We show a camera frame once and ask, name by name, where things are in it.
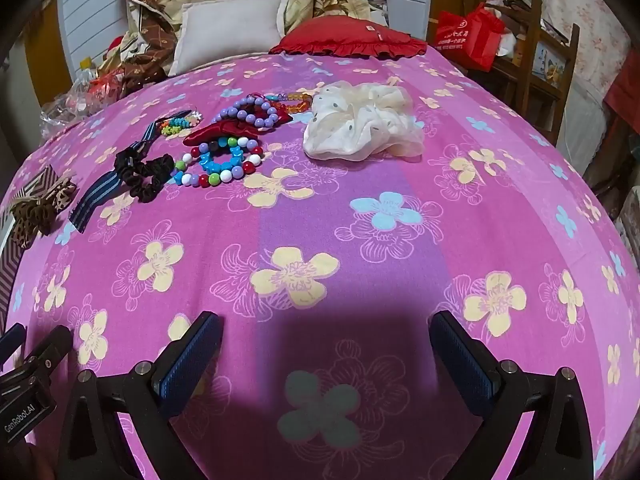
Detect floral curtain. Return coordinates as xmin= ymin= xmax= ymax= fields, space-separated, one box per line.
xmin=542 ymin=0 xmax=633 ymax=106

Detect purple bead bracelet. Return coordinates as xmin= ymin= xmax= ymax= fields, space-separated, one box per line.
xmin=212 ymin=95 xmax=280 ymax=133

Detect black scrunchie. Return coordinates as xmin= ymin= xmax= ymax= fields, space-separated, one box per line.
xmin=114 ymin=150 xmax=176 ymax=204

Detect chevron striped box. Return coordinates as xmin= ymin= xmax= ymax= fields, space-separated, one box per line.
xmin=0 ymin=164 xmax=76 ymax=331

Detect leopard print bow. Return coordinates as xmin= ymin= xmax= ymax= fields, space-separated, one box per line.
xmin=10 ymin=180 xmax=78 ymax=251

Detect red ruffled pillow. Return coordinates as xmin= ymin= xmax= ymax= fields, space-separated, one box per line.
xmin=269 ymin=16 xmax=428 ymax=58

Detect colourful flower bead bracelet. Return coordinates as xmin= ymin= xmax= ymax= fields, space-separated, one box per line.
xmin=160 ymin=109 xmax=202 ymax=137

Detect white cushion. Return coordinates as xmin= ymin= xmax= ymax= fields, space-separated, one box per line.
xmin=167 ymin=0 xmax=291 ymax=77

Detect white dotted organza scrunchie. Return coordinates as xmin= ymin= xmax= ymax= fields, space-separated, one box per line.
xmin=302 ymin=81 xmax=426 ymax=162

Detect brown floral blanket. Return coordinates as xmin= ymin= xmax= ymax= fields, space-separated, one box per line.
xmin=100 ymin=0 xmax=181 ymax=96

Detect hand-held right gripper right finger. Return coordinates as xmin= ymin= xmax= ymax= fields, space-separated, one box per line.
xmin=429 ymin=311 xmax=601 ymax=480

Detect wooden chair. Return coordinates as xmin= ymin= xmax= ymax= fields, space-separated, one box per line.
xmin=480 ymin=0 xmax=581 ymax=146

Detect red shopping bag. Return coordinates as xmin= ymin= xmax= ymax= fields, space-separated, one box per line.
xmin=432 ymin=2 xmax=506 ymax=72

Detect pink floral bedsheet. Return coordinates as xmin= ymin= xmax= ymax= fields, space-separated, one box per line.
xmin=0 ymin=52 xmax=640 ymax=480

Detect orange bead bracelet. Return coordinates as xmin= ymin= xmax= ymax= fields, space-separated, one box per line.
xmin=265 ymin=92 xmax=315 ymax=117

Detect multicolour round bead bracelet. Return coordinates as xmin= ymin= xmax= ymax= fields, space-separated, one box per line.
xmin=174 ymin=136 xmax=265 ymax=188

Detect clear plastic bags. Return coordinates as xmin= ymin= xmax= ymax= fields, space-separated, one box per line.
xmin=40 ymin=57 xmax=131 ymax=133

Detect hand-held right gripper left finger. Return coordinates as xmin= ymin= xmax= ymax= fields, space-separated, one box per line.
xmin=56 ymin=311 xmax=224 ymax=480

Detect red velvet bow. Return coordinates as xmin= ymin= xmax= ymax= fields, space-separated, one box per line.
xmin=182 ymin=105 xmax=293 ymax=148

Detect blue striped ribbon bow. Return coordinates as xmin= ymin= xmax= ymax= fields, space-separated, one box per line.
xmin=68 ymin=119 xmax=168 ymax=234

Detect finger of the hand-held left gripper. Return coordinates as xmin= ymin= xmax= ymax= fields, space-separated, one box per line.
xmin=22 ymin=325 xmax=73 ymax=386
xmin=0 ymin=323 xmax=27 ymax=361

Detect blue star bead bracelet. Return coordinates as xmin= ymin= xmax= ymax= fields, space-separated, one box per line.
xmin=199 ymin=146 xmax=251 ymax=176

